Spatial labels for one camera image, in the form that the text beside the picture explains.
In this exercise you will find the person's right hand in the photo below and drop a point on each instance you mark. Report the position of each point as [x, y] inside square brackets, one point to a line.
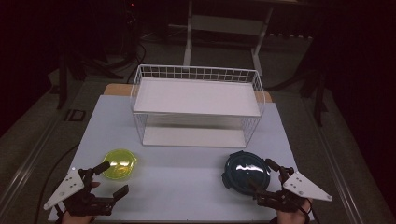
[294, 219]

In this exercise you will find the white metal table frame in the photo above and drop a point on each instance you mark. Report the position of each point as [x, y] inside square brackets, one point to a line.
[224, 25]

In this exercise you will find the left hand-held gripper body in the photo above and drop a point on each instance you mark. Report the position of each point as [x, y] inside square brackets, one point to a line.
[77, 202]

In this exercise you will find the black floor socket box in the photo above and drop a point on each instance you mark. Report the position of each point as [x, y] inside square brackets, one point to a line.
[75, 115]

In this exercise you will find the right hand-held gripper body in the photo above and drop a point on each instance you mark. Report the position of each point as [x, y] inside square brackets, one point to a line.
[299, 186]

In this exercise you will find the dark blue lidded glass container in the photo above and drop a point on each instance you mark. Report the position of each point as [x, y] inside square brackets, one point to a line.
[244, 171]

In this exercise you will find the black stand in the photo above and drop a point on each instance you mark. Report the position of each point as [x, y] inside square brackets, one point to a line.
[318, 93]
[63, 81]

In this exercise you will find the yellow-green plastic bowl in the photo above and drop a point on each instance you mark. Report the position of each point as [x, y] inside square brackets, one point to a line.
[120, 165]

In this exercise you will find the white table cover sheet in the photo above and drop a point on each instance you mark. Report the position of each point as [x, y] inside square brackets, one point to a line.
[180, 186]

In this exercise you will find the person's left hand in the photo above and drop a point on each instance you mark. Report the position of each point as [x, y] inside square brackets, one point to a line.
[76, 220]

